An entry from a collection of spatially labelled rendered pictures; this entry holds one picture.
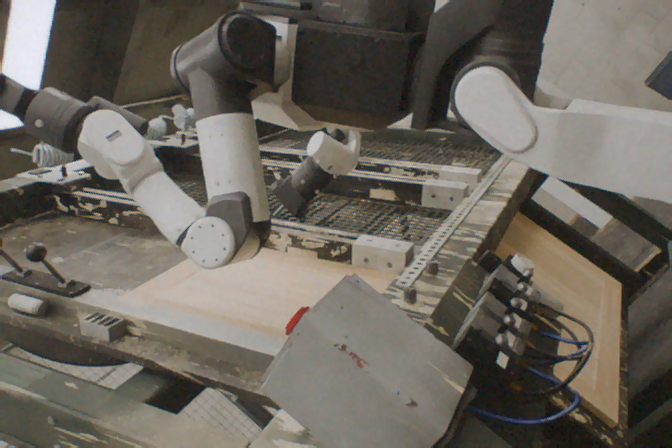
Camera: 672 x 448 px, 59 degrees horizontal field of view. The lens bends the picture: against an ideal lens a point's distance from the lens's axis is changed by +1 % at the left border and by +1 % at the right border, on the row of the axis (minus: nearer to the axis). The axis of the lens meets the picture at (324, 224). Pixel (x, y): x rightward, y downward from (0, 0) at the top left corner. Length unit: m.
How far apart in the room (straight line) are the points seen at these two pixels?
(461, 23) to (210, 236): 0.49
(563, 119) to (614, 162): 0.10
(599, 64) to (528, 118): 5.28
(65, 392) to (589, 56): 5.71
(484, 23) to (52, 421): 0.84
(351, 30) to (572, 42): 5.30
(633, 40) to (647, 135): 5.22
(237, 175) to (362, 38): 0.29
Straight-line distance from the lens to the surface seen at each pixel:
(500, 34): 0.95
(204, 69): 0.91
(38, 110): 1.04
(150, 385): 1.06
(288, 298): 1.18
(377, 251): 1.28
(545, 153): 0.93
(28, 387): 0.97
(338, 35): 0.96
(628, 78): 6.20
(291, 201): 1.54
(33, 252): 1.19
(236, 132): 0.89
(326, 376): 0.59
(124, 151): 0.96
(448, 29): 0.95
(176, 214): 0.93
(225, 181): 0.88
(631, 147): 0.95
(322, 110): 0.99
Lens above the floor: 0.86
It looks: 11 degrees up
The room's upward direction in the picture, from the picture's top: 52 degrees counter-clockwise
